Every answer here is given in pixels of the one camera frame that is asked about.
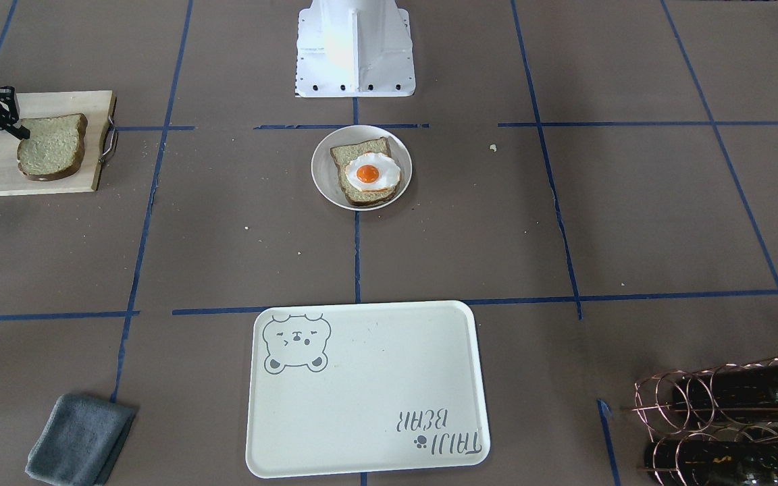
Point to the green wine bottle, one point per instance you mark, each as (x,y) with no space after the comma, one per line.
(700,462)
(744,395)

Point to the fried egg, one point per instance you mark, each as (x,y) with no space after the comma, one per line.
(372,172)

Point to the bottom bread slice with egg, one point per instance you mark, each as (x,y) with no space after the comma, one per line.
(343,155)

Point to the folded grey cloth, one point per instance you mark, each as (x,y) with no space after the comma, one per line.
(81,441)

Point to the white round plate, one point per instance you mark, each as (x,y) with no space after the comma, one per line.
(325,175)

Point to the copper wire bottle rack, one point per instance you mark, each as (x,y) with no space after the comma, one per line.
(715,426)

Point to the green wine bottle middle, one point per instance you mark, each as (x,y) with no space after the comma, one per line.
(744,395)

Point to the green wine bottle front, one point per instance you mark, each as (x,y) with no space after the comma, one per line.
(700,462)

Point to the white bear serving tray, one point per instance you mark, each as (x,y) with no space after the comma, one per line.
(361,388)

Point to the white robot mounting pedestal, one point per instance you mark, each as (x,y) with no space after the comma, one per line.
(354,49)

